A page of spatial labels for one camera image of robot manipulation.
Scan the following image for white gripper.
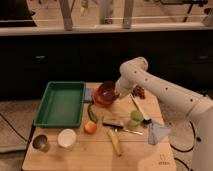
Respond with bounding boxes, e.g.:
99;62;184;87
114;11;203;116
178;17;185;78
115;78;132;98

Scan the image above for dark red bowl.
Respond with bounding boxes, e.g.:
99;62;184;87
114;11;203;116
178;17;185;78
98;81;116;102

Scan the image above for orange bowl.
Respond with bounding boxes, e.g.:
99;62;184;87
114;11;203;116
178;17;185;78
92;90;114;108

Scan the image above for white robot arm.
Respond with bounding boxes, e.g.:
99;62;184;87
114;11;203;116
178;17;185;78
115;57;213;171

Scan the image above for green plastic tray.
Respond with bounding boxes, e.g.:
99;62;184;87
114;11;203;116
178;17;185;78
34;81;86;128

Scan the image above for dark red grapes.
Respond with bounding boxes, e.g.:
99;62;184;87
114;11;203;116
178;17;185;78
132;86;145;99

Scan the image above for blue sponge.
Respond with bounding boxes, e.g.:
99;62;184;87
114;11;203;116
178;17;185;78
84;88;94;103

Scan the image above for green cucumber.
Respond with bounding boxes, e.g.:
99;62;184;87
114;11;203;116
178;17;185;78
87;104;98;123

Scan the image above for yellow banana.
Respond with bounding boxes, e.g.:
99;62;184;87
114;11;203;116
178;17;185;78
107;129;122;156

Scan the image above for blue cloth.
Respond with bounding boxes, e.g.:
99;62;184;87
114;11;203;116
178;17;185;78
148;121;171;145

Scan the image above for orange fruit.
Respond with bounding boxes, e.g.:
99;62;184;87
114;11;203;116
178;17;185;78
84;121;97;134

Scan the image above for white bowl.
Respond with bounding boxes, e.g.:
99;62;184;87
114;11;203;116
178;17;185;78
57;129;77;149

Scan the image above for small metal cup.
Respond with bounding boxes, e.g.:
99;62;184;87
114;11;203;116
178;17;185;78
32;134;49;152

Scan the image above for white handled tool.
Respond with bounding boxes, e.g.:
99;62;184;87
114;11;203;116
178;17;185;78
130;95;152;125

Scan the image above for black handled knife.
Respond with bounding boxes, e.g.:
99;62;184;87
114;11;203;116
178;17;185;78
102;123;143;136

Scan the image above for black floor cable right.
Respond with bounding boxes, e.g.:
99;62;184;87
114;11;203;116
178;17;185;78
170;121;198;171

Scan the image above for black floor cable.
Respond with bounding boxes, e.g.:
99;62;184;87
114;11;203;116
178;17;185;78
170;121;198;171
0;113;31;144

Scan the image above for black floor cable left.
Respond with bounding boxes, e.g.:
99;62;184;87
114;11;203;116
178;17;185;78
0;113;31;144

